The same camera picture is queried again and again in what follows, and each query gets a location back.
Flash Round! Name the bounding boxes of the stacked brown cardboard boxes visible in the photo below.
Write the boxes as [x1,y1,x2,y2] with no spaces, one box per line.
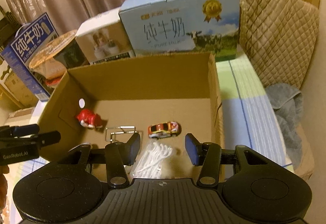
[0,71,39,112]

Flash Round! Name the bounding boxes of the beige quilted headboard cover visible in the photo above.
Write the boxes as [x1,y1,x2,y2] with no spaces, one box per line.
[237,0,320,90]

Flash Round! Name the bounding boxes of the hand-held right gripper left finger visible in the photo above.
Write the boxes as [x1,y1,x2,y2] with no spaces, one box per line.
[57,133,141,188]

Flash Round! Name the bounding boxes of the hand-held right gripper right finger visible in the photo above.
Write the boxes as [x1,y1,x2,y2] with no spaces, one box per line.
[185,133,271,188]

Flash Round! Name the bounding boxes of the metal wire clip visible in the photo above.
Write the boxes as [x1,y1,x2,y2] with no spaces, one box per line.
[105,126,140,142]

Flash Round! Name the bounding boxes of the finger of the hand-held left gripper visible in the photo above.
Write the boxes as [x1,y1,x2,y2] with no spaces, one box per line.
[0,124,40,138]
[25,131,62,148]

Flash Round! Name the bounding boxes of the bundle of white floss picks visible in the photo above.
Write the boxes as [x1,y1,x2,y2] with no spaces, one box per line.
[129,142,182,179]

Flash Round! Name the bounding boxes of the brown cardboard box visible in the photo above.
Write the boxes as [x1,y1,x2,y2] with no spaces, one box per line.
[37,52,225,185]

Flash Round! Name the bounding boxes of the dark blue milk carton box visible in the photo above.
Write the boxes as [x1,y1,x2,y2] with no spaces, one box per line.
[0,12,61,102]

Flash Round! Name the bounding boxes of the light blue milk box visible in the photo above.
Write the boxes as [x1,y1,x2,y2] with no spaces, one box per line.
[118,0,241,62]

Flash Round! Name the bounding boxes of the white photo-printed box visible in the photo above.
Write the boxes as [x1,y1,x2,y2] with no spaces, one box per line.
[75,11,137,65]

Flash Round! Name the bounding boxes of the toy race car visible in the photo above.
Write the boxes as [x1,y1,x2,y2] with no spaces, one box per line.
[148,120,182,139]

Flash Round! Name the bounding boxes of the instant noodle cup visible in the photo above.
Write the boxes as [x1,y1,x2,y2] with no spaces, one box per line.
[28,30,90,87]

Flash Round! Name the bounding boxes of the red cartoon figure toy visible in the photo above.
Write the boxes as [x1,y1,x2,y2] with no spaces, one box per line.
[75,109,105,129]

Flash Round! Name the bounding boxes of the grey towel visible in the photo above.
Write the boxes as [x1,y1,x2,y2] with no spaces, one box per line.
[265,83,305,168]

